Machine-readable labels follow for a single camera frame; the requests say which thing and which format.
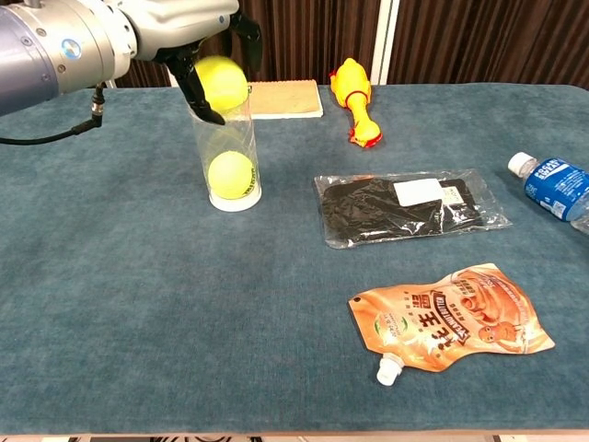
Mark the orange spouted food pouch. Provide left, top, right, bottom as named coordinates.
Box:
left=348, top=262, right=556, bottom=386

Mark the blue-label water bottle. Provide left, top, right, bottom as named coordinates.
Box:
left=507, top=151, right=589, bottom=237

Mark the yellow-green tennis ball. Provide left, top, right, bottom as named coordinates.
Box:
left=193, top=55, right=249, bottom=112
left=207, top=151, right=256, bottom=200

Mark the tan notebook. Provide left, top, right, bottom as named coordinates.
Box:
left=247, top=78, right=325, bottom=121

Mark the white vertical frame post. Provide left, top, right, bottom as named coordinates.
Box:
left=370, top=0, right=400, bottom=86

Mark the clear plastic ball tube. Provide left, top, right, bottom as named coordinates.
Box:
left=187, top=82, right=263, bottom=213

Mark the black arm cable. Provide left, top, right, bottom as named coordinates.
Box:
left=0, top=82, right=106, bottom=146

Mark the black cloth in clear bag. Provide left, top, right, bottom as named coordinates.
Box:
left=314, top=168, right=514, bottom=250

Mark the teal table cloth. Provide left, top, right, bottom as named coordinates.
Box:
left=0, top=83, right=589, bottom=436

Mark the yellow rubber chicken toy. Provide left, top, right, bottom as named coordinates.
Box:
left=328, top=57, right=384, bottom=149

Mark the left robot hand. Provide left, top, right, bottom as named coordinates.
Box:
left=117, top=0, right=264, bottom=127

